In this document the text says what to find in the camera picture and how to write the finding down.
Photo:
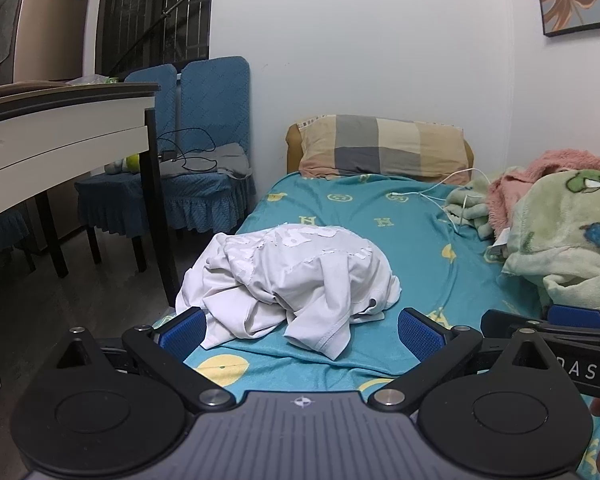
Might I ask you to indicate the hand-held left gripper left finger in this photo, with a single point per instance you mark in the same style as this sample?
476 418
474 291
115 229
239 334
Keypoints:
182 334

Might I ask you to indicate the gold refrigerator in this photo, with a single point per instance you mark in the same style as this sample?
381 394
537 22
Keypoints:
50 25

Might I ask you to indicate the green fleece blanket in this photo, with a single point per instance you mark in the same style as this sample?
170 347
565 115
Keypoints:
555 230

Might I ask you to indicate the white desk with black legs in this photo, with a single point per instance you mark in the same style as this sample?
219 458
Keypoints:
55 130

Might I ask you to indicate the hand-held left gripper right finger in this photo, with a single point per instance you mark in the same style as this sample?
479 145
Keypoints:
422 335

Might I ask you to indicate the yellow-green plush toy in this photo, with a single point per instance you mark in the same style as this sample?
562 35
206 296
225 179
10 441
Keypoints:
127 163

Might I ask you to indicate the white T-shirt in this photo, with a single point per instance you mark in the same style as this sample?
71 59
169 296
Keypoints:
305 280

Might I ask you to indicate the teal patterned bed sheet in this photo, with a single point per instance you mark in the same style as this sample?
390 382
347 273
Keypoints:
380 220

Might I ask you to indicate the pink fleece blanket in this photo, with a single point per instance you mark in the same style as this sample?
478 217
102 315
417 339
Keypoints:
510 185

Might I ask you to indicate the clear plastic bag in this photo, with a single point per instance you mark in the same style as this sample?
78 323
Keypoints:
92 80

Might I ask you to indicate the dark barred window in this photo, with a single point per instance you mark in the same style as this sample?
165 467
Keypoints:
130 10

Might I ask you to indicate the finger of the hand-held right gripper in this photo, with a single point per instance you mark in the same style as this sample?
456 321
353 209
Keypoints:
577 316
515 321

